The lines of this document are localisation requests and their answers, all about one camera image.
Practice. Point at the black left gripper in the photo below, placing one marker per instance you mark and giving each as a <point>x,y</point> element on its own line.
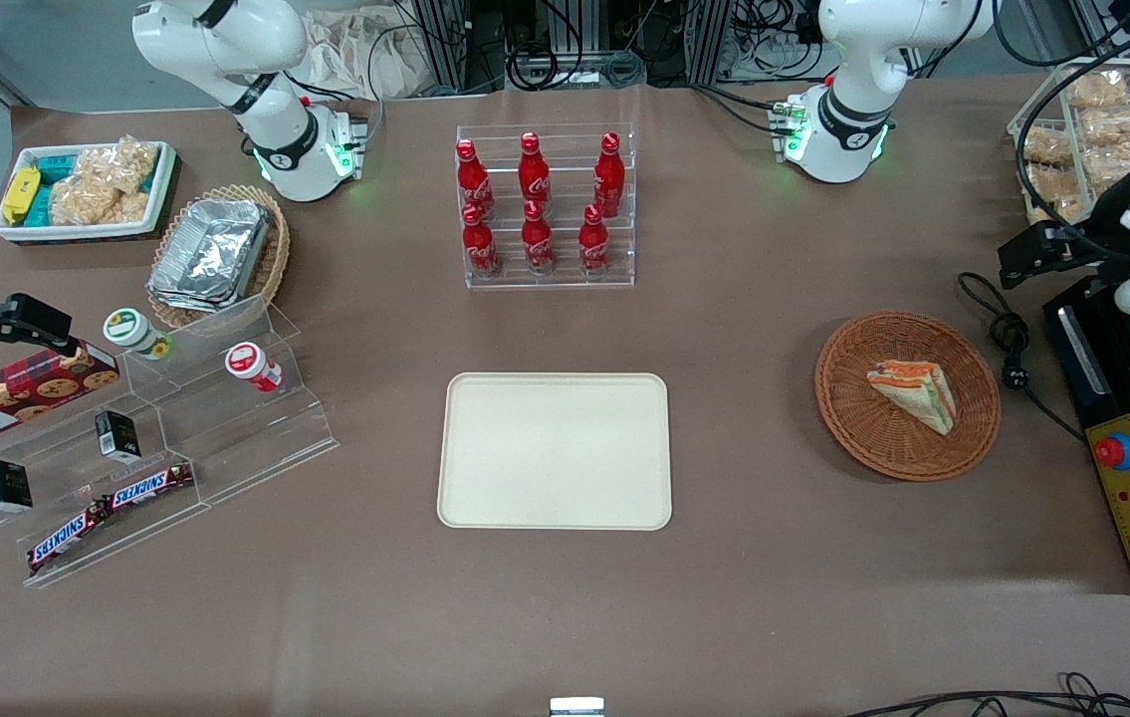
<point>1094,245</point>

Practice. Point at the triangular sandwich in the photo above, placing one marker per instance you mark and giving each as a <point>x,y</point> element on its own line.
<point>918,393</point>

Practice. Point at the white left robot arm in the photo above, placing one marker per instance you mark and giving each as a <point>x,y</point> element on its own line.
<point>853,60</point>

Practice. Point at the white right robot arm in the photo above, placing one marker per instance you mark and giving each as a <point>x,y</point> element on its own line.
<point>226,40</point>

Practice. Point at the round brown wicker basket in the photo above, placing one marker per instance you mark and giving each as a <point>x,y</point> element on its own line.
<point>853,418</point>

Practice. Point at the oval light wicker basket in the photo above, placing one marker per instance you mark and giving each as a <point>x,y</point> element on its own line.
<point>276,259</point>

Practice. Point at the beige rectangular serving tray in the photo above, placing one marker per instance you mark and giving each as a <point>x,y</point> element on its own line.
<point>555,453</point>

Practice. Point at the wrapped bread pack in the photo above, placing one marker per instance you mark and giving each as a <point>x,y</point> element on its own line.
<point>1107,164</point>
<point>1057,209</point>
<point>1120,126</point>
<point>1097,90</point>
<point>1052,181</point>
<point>1047,145</point>

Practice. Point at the red tartan cookie box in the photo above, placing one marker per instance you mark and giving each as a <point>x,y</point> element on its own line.
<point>17,393</point>

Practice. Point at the green lid yogurt cup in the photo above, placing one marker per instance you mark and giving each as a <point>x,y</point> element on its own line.
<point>129,329</point>

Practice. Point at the white rectangular bin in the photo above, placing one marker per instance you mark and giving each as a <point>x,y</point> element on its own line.
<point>77,232</point>

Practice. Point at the teal snack packet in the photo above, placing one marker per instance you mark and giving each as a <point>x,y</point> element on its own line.
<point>55,167</point>
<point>40,207</point>

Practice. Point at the black machine with yellow panel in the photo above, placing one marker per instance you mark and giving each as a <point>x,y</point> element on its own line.
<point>1102,368</point>

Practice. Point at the yellow snack packet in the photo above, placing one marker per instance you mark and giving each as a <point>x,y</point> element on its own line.
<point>20,194</point>

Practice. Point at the small black carton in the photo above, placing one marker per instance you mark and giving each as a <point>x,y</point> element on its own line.
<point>7,485</point>
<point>116,435</point>

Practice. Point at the clear rice cracker bag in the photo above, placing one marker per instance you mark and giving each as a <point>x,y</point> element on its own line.
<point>107,184</point>

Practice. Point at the aluminium foil container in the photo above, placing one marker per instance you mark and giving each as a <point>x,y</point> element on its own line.
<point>211,254</point>

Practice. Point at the brown Snickers bar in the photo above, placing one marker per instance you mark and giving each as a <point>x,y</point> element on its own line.
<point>67,538</point>
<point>148,485</point>

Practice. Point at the red emergency stop button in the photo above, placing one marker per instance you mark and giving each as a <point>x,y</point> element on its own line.
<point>1112,452</point>

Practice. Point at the red lid yogurt cup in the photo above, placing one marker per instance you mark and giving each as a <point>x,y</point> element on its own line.
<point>248,361</point>

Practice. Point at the clear acrylic step display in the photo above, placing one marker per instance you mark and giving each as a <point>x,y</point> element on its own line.
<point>226,428</point>

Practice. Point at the beige cloth bag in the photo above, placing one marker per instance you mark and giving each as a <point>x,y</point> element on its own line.
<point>345,55</point>

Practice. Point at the red cola bottle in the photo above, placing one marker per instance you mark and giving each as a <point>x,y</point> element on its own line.
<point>608,177</point>
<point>534,174</point>
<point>480,244</point>
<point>593,244</point>
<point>538,242</point>
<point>474,179</point>

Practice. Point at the clear acrylic bottle rack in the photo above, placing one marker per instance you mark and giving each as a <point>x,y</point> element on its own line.
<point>564,281</point>

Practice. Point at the small white metal block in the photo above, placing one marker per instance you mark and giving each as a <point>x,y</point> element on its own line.
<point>576,707</point>

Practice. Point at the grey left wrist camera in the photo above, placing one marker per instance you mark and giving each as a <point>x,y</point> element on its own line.
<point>1049,237</point>

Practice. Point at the aluminium frame post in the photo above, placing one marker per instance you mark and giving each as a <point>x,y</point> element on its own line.
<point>445,45</point>
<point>714,40</point>

